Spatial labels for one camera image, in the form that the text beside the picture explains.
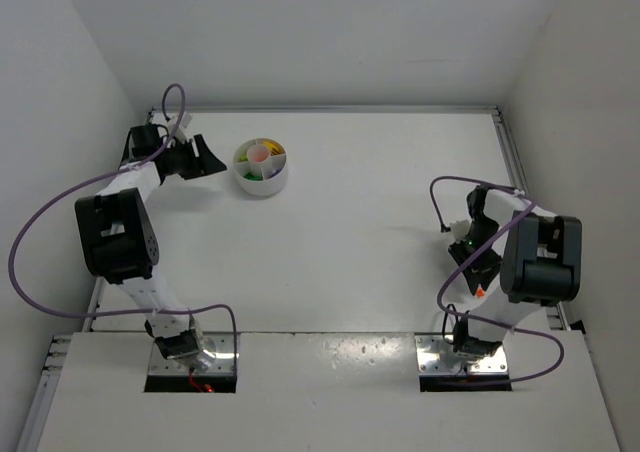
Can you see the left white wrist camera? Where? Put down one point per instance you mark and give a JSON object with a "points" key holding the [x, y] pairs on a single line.
{"points": [[178, 127]]}

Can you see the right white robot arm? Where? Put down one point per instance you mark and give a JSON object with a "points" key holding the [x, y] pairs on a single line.
{"points": [[524, 257]]}

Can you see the yellow lego brick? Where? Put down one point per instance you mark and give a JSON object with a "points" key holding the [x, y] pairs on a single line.
{"points": [[274, 149]]}

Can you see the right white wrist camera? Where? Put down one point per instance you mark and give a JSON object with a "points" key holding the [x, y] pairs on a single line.
{"points": [[458, 229]]}

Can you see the dark green lego brick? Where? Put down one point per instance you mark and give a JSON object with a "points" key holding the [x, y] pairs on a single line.
{"points": [[252, 177]]}

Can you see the white divided round container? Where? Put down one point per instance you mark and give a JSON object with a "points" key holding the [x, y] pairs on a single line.
{"points": [[267, 187]]}

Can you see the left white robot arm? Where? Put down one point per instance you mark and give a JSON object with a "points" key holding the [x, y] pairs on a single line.
{"points": [[119, 243]]}

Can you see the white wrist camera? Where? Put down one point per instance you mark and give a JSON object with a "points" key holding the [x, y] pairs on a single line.
{"points": [[178, 127], [458, 229]]}

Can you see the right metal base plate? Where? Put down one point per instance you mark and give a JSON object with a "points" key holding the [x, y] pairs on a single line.
{"points": [[436, 358]]}

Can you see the metal base plate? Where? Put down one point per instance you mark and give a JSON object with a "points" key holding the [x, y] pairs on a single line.
{"points": [[436, 358], [217, 359]]}

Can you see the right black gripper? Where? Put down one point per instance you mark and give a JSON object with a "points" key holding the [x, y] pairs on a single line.
{"points": [[473, 258]]}

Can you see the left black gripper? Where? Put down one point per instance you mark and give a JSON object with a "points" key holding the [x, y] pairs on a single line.
{"points": [[195, 157]]}

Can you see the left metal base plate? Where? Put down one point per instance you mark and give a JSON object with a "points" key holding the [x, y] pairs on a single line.
{"points": [[217, 359]]}

